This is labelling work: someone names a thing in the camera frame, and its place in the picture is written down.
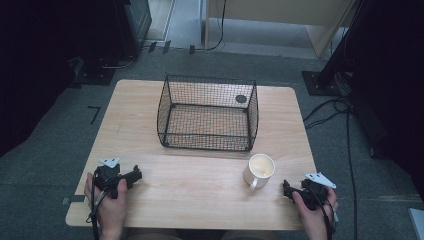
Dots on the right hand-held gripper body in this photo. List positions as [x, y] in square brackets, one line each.
[315, 191]

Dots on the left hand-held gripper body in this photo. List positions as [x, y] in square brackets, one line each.
[107, 174]

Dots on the white cup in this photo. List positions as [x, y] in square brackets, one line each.
[259, 170]

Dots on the person's right hand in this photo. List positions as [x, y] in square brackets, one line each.
[315, 216]

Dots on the person's left hand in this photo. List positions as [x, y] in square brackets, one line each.
[107, 208]

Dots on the grey tape strip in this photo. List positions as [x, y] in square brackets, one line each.
[72, 200]

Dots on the black angled floor tape mark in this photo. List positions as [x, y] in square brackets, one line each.
[95, 113]

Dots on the white flat object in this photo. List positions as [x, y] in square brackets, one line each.
[418, 225]

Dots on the black stand with base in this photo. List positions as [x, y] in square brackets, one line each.
[328, 71]

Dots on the short black floor tape strip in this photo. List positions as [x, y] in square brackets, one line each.
[166, 47]
[192, 49]
[152, 46]

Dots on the dark cabinet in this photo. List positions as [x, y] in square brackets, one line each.
[131, 26]

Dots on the light wooden furniture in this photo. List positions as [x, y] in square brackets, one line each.
[276, 16]

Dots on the black floor base plate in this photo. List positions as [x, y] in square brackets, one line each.
[95, 74]

